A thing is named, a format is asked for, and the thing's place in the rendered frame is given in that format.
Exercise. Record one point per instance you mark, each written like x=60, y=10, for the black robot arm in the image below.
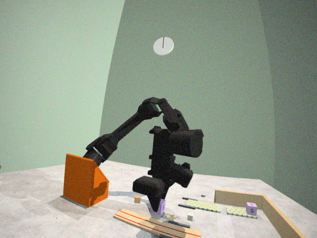
x=177, y=139

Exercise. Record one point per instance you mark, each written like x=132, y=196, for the purple cube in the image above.
x=161, y=207

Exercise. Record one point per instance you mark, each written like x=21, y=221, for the beige strip with red stripes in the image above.
x=155, y=226

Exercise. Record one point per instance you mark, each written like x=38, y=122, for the beige polka-dot flat strip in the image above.
x=202, y=205

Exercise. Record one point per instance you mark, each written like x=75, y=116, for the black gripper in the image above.
x=155, y=187

